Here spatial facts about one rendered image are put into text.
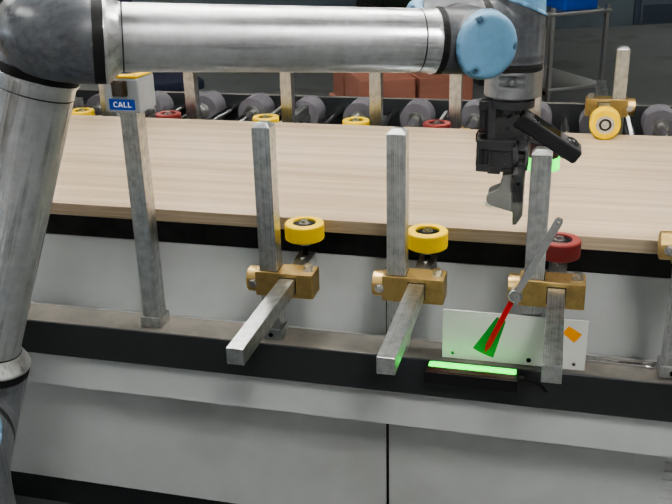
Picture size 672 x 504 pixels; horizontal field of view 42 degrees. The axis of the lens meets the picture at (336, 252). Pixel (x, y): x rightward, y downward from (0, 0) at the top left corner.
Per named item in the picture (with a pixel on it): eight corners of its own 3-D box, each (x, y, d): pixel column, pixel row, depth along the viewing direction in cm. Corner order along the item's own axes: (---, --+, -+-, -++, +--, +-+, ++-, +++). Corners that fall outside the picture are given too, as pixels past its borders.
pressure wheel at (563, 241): (577, 302, 165) (582, 245, 160) (533, 298, 166) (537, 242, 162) (577, 285, 172) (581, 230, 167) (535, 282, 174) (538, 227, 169)
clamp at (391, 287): (442, 307, 162) (443, 282, 160) (370, 301, 165) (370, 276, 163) (447, 293, 167) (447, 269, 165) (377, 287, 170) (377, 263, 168)
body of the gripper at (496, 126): (480, 163, 149) (482, 92, 144) (531, 165, 147) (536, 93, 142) (475, 176, 142) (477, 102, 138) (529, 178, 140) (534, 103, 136)
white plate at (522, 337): (584, 371, 160) (588, 322, 156) (441, 357, 166) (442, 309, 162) (584, 370, 160) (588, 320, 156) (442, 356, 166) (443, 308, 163)
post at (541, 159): (535, 398, 165) (552, 151, 147) (516, 396, 166) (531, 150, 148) (536, 389, 168) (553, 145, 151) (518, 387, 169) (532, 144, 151)
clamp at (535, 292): (583, 311, 156) (586, 285, 154) (506, 304, 159) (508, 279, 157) (583, 298, 161) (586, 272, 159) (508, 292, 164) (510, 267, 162)
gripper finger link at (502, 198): (486, 222, 148) (488, 169, 145) (521, 224, 147) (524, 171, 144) (484, 228, 146) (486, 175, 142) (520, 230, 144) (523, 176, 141)
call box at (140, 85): (140, 117, 162) (136, 75, 159) (106, 116, 164) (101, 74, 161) (157, 109, 168) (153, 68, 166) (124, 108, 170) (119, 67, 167)
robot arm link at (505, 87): (544, 64, 141) (541, 75, 132) (542, 94, 143) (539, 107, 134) (487, 63, 143) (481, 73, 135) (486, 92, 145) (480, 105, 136)
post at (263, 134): (281, 359, 176) (268, 123, 158) (265, 357, 177) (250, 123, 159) (286, 351, 179) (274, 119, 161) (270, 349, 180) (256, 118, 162)
